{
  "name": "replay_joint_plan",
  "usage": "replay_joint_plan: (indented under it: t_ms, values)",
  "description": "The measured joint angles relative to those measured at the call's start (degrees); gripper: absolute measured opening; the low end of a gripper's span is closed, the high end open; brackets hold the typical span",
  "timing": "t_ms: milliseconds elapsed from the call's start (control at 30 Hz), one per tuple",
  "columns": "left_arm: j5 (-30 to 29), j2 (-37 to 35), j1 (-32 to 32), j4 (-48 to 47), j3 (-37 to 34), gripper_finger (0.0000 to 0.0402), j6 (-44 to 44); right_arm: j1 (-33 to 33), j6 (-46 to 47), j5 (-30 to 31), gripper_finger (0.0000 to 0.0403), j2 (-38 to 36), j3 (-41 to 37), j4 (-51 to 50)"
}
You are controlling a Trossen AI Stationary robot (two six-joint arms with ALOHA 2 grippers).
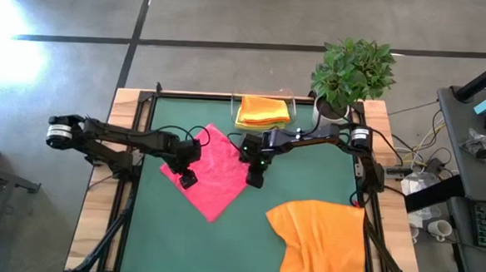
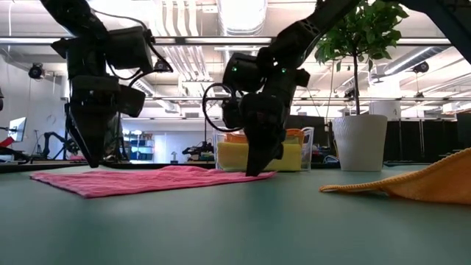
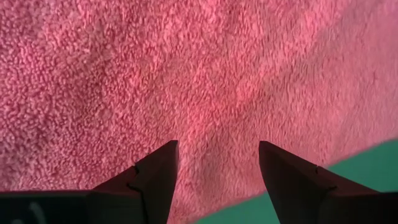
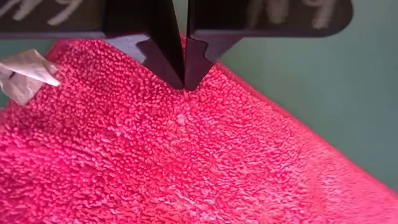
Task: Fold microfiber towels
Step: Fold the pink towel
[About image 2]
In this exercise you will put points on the green table mat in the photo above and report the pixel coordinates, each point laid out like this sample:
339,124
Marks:
235,228

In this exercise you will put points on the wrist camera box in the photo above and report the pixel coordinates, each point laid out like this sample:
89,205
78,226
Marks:
232,112
130,101

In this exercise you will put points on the long white light bar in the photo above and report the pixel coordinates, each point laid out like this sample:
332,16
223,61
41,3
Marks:
221,40

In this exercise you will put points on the pink microfiber towel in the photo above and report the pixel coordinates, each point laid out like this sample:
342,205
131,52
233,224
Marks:
147,180

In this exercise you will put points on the black ceiling spotlight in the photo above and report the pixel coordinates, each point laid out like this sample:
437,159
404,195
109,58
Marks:
36,71
421,67
162,67

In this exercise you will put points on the clear plastic bin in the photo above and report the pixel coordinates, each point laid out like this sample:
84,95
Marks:
308,147

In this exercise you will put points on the black background robot arm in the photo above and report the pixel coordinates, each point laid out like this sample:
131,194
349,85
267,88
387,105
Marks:
55,140

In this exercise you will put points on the green leafy plant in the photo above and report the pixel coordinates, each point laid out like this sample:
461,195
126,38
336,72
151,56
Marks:
368,33

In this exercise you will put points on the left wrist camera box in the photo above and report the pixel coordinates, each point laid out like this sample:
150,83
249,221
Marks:
130,101

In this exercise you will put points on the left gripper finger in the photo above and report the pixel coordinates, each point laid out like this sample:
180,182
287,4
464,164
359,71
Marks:
93,132

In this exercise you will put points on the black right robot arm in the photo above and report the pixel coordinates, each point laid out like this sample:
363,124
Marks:
294,33

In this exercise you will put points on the white-screen monitor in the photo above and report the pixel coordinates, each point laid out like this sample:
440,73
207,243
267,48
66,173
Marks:
16,129

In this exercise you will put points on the black partition panels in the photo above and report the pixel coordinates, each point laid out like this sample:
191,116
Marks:
423,140

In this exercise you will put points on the white plant pot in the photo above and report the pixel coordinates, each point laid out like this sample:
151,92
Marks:
360,143

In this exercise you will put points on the blue storage shelf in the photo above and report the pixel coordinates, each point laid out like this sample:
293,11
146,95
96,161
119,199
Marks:
141,151

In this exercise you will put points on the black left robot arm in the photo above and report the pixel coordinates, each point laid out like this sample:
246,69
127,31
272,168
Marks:
73,14

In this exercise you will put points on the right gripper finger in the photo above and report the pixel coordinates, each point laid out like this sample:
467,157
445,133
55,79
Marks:
263,143

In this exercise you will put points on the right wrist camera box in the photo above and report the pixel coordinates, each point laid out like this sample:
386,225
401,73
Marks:
232,112

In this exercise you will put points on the yellow microfiber towel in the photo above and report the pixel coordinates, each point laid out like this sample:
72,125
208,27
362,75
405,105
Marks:
232,156

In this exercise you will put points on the silver ceiling duct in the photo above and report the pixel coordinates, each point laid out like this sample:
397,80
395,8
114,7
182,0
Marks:
397,64

